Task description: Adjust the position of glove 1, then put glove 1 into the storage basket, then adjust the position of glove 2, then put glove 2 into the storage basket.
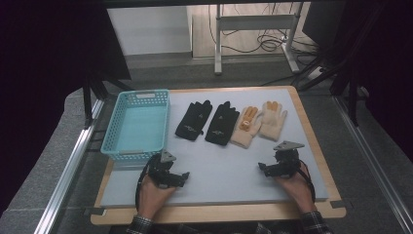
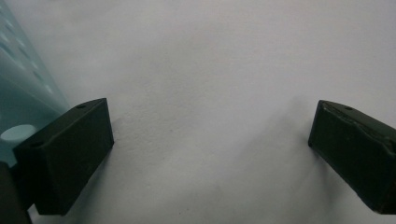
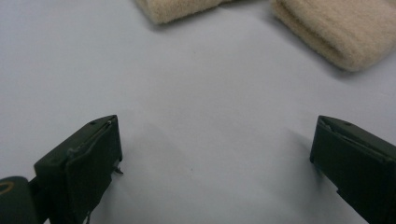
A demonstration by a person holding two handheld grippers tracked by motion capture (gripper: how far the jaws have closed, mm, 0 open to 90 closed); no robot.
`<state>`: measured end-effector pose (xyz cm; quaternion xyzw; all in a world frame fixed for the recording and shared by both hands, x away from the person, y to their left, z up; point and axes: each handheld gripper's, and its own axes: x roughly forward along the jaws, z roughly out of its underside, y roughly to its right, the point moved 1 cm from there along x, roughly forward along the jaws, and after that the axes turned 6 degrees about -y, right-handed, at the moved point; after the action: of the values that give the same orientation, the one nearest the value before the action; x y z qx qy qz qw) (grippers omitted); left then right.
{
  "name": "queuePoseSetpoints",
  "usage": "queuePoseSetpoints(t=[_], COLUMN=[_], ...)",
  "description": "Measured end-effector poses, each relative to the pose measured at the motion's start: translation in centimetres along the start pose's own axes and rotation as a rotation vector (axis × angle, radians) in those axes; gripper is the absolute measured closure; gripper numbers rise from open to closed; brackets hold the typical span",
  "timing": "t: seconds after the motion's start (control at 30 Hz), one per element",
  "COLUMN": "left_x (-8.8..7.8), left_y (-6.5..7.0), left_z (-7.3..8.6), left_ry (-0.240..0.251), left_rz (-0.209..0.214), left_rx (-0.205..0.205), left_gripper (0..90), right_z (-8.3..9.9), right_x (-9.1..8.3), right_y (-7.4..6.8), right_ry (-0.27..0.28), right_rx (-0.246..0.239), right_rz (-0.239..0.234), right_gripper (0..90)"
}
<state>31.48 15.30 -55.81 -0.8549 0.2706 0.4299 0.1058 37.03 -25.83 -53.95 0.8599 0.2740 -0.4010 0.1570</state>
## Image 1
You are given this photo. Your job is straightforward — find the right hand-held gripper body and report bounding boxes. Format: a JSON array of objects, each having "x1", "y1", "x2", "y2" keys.
[{"x1": 272, "y1": 139, "x2": 306, "y2": 179}]

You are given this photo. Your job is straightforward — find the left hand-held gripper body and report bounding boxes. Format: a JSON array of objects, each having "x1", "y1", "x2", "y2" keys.
[{"x1": 147, "y1": 149, "x2": 183, "y2": 189}]

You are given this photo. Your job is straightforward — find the beige glove with orange fingers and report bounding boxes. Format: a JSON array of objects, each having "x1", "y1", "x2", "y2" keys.
[{"x1": 230, "y1": 105, "x2": 263, "y2": 149}]

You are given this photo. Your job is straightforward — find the beige glove with orange fingertips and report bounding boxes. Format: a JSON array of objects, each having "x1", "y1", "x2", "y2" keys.
[{"x1": 258, "y1": 100, "x2": 288, "y2": 142}]

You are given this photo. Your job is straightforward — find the turquoise plastic basket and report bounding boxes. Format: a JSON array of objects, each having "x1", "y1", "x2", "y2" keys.
[{"x1": 100, "y1": 89, "x2": 170, "y2": 164}]

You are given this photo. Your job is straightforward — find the black glove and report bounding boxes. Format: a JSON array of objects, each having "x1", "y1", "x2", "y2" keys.
[
  {"x1": 174, "y1": 99, "x2": 213, "y2": 141},
  {"x1": 205, "y1": 100, "x2": 241, "y2": 146}
]

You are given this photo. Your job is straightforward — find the person's left hand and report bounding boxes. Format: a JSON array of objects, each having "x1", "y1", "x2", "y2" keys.
[{"x1": 137, "y1": 175, "x2": 178, "y2": 220}]

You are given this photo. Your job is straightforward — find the person's right hand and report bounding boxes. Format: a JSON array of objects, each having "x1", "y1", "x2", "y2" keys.
[{"x1": 275, "y1": 163, "x2": 318, "y2": 215}]

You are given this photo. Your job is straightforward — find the grey foam mat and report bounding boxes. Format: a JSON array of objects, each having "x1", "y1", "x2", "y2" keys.
[{"x1": 100, "y1": 88, "x2": 329, "y2": 209}]

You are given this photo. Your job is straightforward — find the white power strip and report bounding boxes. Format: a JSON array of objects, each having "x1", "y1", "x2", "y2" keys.
[{"x1": 306, "y1": 66, "x2": 324, "y2": 81}]

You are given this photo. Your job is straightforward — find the black tripod stand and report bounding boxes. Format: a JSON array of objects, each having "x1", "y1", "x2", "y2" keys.
[
  {"x1": 82, "y1": 75, "x2": 134, "y2": 130},
  {"x1": 291, "y1": 0, "x2": 391, "y2": 129}
]

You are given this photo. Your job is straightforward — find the dark curtain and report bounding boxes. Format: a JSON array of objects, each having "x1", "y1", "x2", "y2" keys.
[
  {"x1": 354, "y1": 0, "x2": 413, "y2": 164},
  {"x1": 0, "y1": 0, "x2": 131, "y2": 214}
]

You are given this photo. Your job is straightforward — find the white board panel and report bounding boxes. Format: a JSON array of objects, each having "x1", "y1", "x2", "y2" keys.
[{"x1": 106, "y1": 6, "x2": 193, "y2": 57}]

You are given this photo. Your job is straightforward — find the left hand-held gripper black cable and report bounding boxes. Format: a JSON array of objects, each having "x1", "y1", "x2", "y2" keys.
[{"x1": 134, "y1": 158, "x2": 154, "y2": 210}]

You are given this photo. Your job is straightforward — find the hand-held gripper black cable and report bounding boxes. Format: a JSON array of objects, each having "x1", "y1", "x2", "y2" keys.
[
  {"x1": 296, "y1": 159, "x2": 317, "y2": 203},
  {"x1": 134, "y1": 158, "x2": 154, "y2": 210}
]

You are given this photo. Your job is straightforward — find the right hand-held gripper black cable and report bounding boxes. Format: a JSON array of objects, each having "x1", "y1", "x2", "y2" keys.
[{"x1": 296, "y1": 159, "x2": 317, "y2": 203}]

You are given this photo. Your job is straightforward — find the aluminium rail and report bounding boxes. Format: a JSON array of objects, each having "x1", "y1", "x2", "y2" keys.
[
  {"x1": 33, "y1": 98, "x2": 105, "y2": 234},
  {"x1": 332, "y1": 96, "x2": 413, "y2": 234}
]

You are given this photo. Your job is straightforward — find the black floor cables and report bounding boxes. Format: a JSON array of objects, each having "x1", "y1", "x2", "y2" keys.
[{"x1": 207, "y1": 3, "x2": 320, "y2": 57}]

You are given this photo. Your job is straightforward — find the white metal stand frame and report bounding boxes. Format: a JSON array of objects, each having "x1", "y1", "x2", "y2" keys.
[{"x1": 213, "y1": 3, "x2": 301, "y2": 76}]

